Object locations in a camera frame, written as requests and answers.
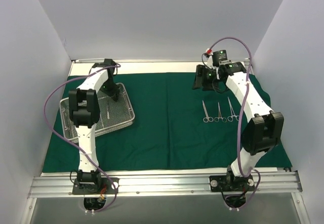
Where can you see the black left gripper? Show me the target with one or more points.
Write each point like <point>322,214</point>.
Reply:
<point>114,94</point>

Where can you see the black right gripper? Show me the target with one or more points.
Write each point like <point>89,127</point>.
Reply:
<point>201,77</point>

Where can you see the silver wire mesh tray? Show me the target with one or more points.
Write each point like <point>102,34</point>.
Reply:
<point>121,115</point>

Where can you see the steel surgical scissors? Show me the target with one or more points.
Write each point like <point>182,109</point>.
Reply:
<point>207,118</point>

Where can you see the steel forceps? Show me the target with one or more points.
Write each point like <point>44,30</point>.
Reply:
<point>220,118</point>

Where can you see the green surgical cloth kit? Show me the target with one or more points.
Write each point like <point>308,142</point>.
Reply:
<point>168,131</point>

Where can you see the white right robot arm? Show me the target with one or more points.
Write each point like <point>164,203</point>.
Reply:
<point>261,134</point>

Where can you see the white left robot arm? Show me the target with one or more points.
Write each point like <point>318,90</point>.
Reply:
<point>84,112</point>

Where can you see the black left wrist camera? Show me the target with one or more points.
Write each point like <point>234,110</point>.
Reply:
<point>109,62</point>

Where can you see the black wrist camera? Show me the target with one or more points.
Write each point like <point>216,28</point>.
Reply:
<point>109,62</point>
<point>219,57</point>

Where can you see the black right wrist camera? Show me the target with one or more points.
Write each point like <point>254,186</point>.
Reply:
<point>219,57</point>

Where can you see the back aluminium frame rail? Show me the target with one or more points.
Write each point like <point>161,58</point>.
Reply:
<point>99,60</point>

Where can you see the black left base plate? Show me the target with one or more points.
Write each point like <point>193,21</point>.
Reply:
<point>89,188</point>

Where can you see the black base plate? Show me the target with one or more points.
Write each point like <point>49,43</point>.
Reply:
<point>228,183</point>
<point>89,188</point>

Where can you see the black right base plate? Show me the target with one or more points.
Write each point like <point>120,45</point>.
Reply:
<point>228,183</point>

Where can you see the front aluminium frame rail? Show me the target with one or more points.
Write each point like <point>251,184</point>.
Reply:
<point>164,183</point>

